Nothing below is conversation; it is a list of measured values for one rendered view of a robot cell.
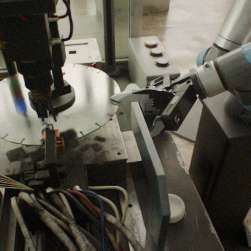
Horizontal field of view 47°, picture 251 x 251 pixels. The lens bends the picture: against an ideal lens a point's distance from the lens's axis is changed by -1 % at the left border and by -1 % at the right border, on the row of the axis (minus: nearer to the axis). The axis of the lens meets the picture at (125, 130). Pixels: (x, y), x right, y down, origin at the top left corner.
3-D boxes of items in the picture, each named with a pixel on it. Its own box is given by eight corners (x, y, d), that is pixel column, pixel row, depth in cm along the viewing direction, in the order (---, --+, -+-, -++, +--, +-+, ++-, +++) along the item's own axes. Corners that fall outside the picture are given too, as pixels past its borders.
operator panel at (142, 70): (127, 73, 118) (128, 37, 108) (154, 70, 119) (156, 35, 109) (144, 115, 97) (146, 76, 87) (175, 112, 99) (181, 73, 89)
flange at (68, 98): (83, 100, 69) (82, 91, 67) (39, 116, 64) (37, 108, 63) (63, 80, 76) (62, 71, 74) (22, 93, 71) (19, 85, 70)
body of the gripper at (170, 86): (161, 103, 77) (204, 84, 72) (162, 124, 71) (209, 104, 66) (147, 82, 73) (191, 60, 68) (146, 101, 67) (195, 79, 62)
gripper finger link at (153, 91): (131, 100, 70) (166, 103, 70) (130, 104, 69) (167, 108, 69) (132, 83, 67) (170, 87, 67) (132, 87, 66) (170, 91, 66)
